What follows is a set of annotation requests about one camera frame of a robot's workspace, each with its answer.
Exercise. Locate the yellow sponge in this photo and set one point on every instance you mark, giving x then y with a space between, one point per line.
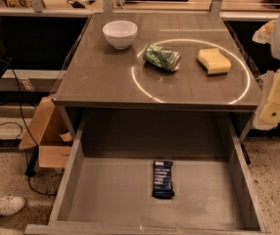
214 61

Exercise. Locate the grey counter cabinet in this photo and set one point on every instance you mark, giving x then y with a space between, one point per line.
100 76

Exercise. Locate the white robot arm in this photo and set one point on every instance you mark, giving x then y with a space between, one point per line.
275 40

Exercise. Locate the crushed green soda can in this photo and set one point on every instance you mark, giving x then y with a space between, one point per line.
161 57

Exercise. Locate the white ceramic bowl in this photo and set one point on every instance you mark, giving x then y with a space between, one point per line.
120 34

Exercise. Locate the white sneaker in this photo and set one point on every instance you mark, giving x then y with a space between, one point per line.
11 205

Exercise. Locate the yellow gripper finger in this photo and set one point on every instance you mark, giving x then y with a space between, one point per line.
267 115
264 34

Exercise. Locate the dark blue rxbar wrapper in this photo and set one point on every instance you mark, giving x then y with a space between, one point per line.
162 180

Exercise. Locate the grey open drawer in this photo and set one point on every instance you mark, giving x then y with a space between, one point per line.
108 182

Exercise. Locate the brown cardboard box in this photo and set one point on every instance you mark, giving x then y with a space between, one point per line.
48 132

